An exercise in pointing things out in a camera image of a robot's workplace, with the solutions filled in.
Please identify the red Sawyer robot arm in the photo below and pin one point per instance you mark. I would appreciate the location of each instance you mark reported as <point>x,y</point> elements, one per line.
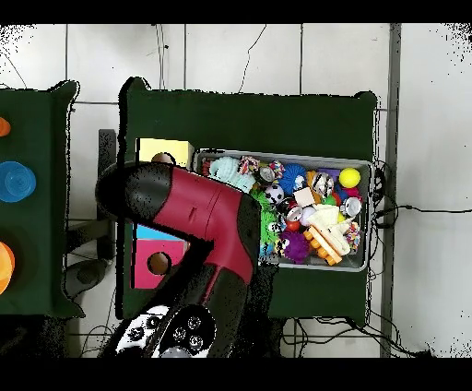
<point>199,203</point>

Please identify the wooden box with three holes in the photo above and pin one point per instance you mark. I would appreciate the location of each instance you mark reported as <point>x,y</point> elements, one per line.
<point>177,147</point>

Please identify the mint green cloth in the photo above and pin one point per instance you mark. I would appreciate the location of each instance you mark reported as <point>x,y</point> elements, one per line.
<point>225,169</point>

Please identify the small soccer ball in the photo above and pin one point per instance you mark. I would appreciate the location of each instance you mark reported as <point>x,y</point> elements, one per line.
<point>274,193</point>

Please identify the green fuzzy toy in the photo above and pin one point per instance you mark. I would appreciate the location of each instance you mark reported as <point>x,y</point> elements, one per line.
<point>268,225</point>

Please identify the blue fuzzy toy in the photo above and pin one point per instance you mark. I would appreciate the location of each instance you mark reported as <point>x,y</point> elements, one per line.
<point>293,179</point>

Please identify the dark green table cloth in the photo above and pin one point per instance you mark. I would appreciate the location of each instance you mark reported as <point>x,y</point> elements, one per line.
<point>37,129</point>
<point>250,121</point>

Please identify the purple spiky toy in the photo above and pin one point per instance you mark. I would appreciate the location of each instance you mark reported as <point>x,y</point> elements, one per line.
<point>295,246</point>

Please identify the cream knitted cloth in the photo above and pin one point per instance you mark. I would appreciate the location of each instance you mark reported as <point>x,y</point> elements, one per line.
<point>327,219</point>

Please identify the orange toy building block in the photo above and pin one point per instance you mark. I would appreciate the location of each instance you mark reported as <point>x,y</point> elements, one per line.
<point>321,246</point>

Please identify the yellow ball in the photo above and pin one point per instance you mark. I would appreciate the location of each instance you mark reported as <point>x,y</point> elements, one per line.
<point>349,177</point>

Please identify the black flat panel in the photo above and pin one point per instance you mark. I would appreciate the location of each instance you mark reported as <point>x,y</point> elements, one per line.
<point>107,147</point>

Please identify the blue plastic cup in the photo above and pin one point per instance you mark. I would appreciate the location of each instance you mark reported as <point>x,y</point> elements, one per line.
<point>16,181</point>

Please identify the orange plastic cup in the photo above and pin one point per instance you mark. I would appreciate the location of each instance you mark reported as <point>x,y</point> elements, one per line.
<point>3,127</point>
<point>5,265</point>

